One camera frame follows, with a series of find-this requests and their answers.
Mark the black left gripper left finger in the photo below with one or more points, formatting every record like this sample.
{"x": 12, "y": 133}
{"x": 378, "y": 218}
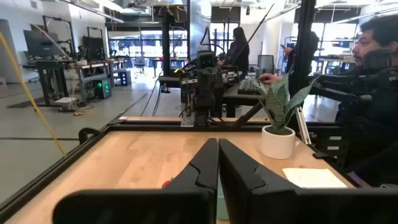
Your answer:
{"x": 186, "y": 205}

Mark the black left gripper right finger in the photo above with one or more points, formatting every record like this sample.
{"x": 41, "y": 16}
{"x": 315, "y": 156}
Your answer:
{"x": 264, "y": 205}

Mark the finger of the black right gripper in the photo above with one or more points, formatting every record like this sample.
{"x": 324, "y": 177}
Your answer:
{"x": 217, "y": 81}
{"x": 204, "y": 81}

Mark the red strawberry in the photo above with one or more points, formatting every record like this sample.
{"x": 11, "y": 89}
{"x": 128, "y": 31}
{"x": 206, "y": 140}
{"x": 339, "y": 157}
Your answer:
{"x": 166, "y": 183}

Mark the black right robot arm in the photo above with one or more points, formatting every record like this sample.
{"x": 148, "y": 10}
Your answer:
{"x": 203, "y": 109}

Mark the teal tupperware container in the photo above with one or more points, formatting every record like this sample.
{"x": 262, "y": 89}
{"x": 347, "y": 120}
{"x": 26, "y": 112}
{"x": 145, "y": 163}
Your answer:
{"x": 221, "y": 205}

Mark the black office desk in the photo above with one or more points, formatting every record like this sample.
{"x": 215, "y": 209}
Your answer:
{"x": 231, "y": 96}

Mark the black keyboard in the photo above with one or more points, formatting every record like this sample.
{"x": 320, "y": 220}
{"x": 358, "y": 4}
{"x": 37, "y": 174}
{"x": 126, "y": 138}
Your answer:
{"x": 248, "y": 87}

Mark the person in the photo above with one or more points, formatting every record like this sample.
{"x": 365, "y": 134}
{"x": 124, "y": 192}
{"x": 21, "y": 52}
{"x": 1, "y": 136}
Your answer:
{"x": 373, "y": 37}
{"x": 239, "y": 53}
{"x": 288, "y": 57}

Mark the grey computer monitor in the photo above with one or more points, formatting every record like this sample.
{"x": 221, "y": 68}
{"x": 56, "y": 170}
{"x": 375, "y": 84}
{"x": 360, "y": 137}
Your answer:
{"x": 265, "y": 65}

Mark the black building pillar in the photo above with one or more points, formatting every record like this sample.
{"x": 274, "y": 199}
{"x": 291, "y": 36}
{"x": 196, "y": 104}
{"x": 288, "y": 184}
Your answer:
{"x": 165, "y": 46}

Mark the green snake plant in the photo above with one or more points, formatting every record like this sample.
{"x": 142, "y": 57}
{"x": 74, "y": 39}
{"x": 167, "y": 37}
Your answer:
{"x": 278, "y": 105}

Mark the white paper towel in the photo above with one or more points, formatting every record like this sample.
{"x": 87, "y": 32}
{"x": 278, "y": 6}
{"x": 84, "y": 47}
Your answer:
{"x": 314, "y": 178}

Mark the computer tower with green light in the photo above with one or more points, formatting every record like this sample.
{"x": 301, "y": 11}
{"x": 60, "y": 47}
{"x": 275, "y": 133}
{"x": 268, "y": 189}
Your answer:
{"x": 103, "y": 88}

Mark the wooden top workbench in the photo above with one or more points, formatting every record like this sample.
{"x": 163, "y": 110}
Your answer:
{"x": 93, "y": 66}

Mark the black standing desk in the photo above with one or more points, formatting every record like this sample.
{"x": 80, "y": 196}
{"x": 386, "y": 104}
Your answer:
{"x": 51, "y": 67}

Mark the black monitor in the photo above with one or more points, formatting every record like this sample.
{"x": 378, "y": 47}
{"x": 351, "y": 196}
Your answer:
{"x": 40, "y": 43}

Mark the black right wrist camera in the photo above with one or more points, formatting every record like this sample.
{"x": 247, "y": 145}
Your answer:
{"x": 206, "y": 59}

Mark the black aluminium table frame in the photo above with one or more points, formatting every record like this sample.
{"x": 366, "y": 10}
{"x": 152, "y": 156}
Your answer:
{"x": 155, "y": 127}

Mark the black vertical post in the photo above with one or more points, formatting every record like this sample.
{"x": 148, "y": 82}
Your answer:
{"x": 304, "y": 46}

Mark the silver metal bracket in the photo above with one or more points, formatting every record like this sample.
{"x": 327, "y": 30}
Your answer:
{"x": 303, "y": 126}

